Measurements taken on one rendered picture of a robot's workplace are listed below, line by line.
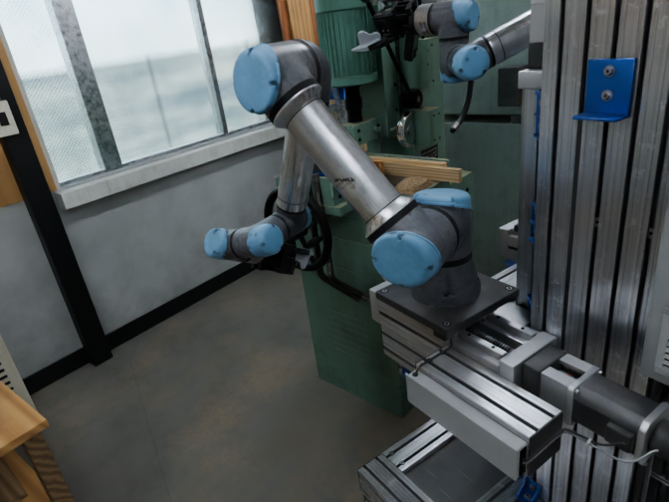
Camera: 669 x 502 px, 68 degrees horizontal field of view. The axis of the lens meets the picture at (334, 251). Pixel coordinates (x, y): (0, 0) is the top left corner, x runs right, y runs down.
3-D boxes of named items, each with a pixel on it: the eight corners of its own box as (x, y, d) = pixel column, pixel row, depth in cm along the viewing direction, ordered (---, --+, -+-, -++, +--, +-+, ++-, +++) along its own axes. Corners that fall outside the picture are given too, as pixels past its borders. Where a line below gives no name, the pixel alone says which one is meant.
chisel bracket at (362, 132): (340, 150, 171) (337, 125, 167) (365, 140, 180) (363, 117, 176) (357, 151, 166) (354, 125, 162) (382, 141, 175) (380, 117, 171)
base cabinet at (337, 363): (317, 377, 216) (290, 227, 186) (393, 315, 253) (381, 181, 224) (403, 419, 187) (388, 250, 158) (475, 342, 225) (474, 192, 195)
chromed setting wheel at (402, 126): (395, 151, 170) (393, 115, 165) (415, 142, 178) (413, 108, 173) (403, 152, 168) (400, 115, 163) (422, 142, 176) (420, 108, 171)
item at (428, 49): (408, 88, 169) (406, 41, 163) (423, 84, 175) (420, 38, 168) (430, 88, 163) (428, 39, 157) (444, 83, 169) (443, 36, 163)
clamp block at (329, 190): (301, 201, 162) (297, 174, 159) (329, 188, 171) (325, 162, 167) (334, 207, 153) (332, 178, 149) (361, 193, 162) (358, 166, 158)
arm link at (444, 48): (446, 87, 124) (444, 39, 120) (436, 82, 134) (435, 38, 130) (477, 83, 124) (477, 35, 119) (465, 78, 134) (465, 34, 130)
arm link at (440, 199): (480, 241, 107) (480, 181, 102) (458, 269, 97) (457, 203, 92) (428, 235, 114) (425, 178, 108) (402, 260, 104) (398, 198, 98)
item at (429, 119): (409, 144, 175) (406, 111, 170) (419, 140, 180) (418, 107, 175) (432, 146, 169) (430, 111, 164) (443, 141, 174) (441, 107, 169)
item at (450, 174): (302, 165, 192) (301, 155, 191) (306, 163, 194) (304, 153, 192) (459, 182, 150) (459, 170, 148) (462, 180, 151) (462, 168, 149)
